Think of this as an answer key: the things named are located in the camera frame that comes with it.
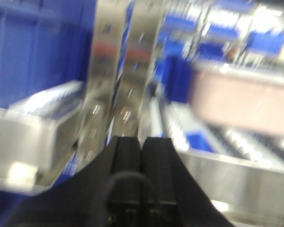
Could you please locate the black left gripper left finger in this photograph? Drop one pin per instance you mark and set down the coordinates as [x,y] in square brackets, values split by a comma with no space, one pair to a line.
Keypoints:
[107,184]

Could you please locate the stainless steel shelf rack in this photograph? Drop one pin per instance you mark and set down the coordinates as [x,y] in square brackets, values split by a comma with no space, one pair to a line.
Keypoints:
[139,78]

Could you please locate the blue crate upper left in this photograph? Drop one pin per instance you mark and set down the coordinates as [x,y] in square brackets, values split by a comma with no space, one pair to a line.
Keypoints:
[43,44]

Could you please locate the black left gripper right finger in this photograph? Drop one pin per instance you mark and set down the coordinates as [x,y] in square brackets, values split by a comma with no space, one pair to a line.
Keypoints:
[180,195]

